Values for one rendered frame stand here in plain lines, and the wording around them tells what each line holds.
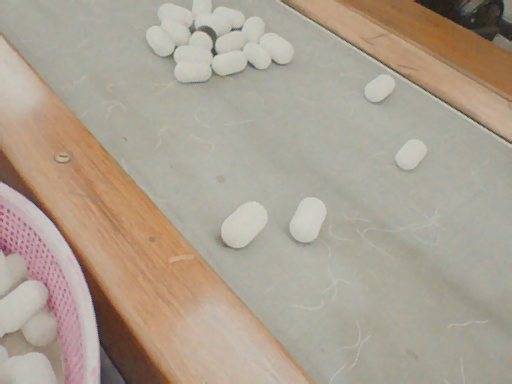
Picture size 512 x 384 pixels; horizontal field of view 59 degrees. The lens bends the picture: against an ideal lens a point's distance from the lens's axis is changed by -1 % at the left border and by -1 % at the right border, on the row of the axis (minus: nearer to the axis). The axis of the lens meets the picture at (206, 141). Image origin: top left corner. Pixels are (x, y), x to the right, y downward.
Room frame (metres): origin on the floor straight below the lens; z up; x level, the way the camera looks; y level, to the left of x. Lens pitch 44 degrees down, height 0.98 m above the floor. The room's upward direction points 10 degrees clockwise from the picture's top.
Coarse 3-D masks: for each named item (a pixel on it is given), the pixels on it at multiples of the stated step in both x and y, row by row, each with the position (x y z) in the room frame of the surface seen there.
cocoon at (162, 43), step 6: (150, 30) 0.36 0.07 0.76; (156, 30) 0.36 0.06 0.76; (162, 30) 0.36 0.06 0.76; (150, 36) 0.35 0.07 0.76; (156, 36) 0.35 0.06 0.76; (162, 36) 0.35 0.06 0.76; (168, 36) 0.35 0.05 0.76; (150, 42) 0.35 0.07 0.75; (156, 42) 0.35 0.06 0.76; (162, 42) 0.34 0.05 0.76; (168, 42) 0.35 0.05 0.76; (156, 48) 0.34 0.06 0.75; (162, 48) 0.34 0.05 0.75; (168, 48) 0.34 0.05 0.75; (162, 54) 0.34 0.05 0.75; (168, 54) 0.34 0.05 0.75
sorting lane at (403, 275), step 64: (0, 0) 0.40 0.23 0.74; (64, 0) 0.42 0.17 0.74; (128, 0) 0.44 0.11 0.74; (192, 0) 0.47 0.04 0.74; (256, 0) 0.49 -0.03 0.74; (64, 64) 0.31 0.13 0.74; (128, 64) 0.33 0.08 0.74; (320, 64) 0.38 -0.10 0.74; (128, 128) 0.25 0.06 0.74; (192, 128) 0.26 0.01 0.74; (256, 128) 0.27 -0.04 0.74; (320, 128) 0.29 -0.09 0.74; (384, 128) 0.30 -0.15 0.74; (448, 128) 0.32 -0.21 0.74; (192, 192) 0.20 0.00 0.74; (256, 192) 0.21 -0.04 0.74; (320, 192) 0.22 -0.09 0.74; (384, 192) 0.23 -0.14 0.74; (448, 192) 0.24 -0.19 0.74; (256, 256) 0.16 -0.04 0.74; (320, 256) 0.16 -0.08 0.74; (384, 256) 0.17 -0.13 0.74; (448, 256) 0.18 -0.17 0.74; (320, 320) 0.12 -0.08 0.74; (384, 320) 0.13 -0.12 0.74; (448, 320) 0.13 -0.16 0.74
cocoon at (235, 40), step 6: (222, 36) 0.37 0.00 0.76; (228, 36) 0.37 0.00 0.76; (234, 36) 0.37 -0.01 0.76; (240, 36) 0.38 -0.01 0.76; (216, 42) 0.37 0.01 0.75; (222, 42) 0.36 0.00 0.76; (228, 42) 0.36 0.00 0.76; (234, 42) 0.37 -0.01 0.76; (240, 42) 0.37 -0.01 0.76; (246, 42) 0.38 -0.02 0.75; (216, 48) 0.36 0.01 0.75; (222, 48) 0.36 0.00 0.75; (228, 48) 0.36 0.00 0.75; (234, 48) 0.36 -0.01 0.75; (240, 48) 0.37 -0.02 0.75
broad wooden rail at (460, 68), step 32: (288, 0) 0.50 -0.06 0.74; (320, 0) 0.48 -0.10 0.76; (352, 0) 0.48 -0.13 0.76; (384, 0) 0.50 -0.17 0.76; (352, 32) 0.44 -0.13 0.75; (384, 32) 0.43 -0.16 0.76; (416, 32) 0.44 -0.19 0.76; (448, 32) 0.45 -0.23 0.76; (384, 64) 0.40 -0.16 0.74; (416, 64) 0.39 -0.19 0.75; (448, 64) 0.39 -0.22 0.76; (480, 64) 0.40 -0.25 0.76; (448, 96) 0.36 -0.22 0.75; (480, 96) 0.35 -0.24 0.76
